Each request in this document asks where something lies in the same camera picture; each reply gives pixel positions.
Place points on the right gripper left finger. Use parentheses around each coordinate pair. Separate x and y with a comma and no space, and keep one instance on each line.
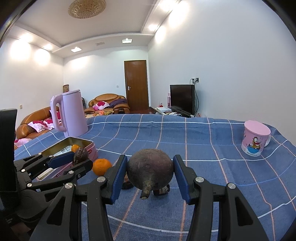
(62,219)

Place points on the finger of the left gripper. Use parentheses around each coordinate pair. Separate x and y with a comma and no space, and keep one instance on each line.
(39,167)
(71,175)

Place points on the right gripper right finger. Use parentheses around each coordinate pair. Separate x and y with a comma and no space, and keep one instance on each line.
(219,211)

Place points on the orange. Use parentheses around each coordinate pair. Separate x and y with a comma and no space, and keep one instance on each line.
(74,148)

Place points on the large purple round beet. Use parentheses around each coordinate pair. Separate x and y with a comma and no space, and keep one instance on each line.
(148,170)

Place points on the pink metal tin box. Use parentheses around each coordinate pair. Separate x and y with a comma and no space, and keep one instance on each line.
(68,145)

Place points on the orange mandarin at back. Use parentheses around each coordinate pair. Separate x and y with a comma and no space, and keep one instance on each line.
(100,166)

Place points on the brown leather sofa left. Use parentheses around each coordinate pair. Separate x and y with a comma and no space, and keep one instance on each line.
(25,131)

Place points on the brown leather sofa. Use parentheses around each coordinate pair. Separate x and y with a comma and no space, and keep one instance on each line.
(108,102)
(25,131)

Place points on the pink floral cushion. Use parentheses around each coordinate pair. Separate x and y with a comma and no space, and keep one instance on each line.
(100,105)
(41,125)

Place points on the pink electric kettle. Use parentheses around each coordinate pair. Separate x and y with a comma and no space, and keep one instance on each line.
(68,114)

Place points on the blue checked tablecloth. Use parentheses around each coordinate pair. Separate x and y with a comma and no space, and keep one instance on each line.
(212,147)

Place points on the pink cartoon mug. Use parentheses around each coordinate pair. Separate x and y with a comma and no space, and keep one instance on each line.
(256,136)

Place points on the brown leather sofa far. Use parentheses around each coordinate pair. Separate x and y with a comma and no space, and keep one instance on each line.
(108,102)

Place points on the tv stand with clutter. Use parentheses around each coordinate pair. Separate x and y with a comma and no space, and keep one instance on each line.
(167,111)

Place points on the brown wooden door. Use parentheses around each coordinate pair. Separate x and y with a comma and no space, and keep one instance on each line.
(136,85)

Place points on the black television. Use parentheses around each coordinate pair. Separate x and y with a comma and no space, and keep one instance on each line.
(183,97)

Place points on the pink box beside television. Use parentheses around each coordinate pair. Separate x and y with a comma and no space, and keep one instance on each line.
(169,100)

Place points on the round ceiling lamp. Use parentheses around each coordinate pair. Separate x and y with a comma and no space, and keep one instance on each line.
(84,9)

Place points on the wall socket with plug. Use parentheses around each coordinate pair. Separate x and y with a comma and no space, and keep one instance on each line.
(194,80)

